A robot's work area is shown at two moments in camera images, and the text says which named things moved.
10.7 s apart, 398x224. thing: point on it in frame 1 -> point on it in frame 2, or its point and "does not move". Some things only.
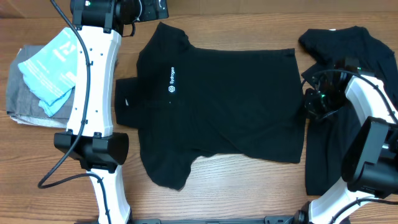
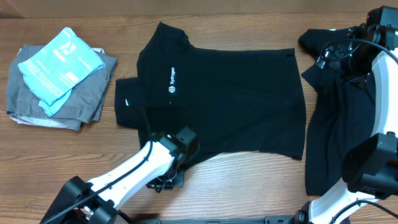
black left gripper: [150, 12] -> [178, 181]
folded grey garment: [20, 100] does not move
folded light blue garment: [50, 74] does not move
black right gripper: [310, 109] -> [360, 78]
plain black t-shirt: [328, 137] does not move
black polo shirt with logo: [239, 102] does not move
